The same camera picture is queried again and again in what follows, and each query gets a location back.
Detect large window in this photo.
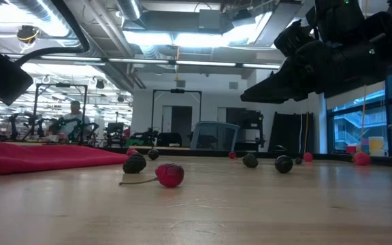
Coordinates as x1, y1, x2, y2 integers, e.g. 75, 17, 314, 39
327, 69, 392, 154

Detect blackberry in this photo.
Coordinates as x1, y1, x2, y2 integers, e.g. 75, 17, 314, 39
122, 152, 148, 175
242, 152, 259, 169

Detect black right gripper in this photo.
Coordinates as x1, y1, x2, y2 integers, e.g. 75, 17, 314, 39
240, 33, 391, 105

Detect long ceiling light strip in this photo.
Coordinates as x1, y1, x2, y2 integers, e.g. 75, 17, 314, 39
39, 54, 282, 70

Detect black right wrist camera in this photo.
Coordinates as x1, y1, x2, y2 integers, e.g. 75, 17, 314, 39
274, 19, 316, 58

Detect black camera rig frame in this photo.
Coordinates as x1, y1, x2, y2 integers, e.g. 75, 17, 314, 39
151, 88, 203, 147
33, 82, 88, 146

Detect black upright panels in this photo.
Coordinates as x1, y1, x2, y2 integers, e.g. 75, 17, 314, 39
270, 111, 315, 154

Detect yellow cup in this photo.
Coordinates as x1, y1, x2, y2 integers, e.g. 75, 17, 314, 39
368, 135, 386, 157

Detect black ceiling camera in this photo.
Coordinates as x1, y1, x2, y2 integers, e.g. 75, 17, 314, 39
16, 25, 41, 44

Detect black equipment cart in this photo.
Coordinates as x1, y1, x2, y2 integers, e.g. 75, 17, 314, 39
225, 108, 265, 152

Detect grey ceiling vent box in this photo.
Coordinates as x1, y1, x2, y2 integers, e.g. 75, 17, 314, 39
198, 9, 221, 30

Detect red folded cloth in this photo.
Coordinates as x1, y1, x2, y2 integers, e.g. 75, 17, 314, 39
0, 138, 131, 176

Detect red strawberry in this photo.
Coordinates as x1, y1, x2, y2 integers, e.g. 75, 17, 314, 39
352, 151, 372, 167

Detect person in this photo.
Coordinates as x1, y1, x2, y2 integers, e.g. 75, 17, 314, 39
59, 100, 91, 144

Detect white grey office chair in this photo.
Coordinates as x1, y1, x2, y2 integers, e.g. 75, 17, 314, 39
189, 121, 240, 151

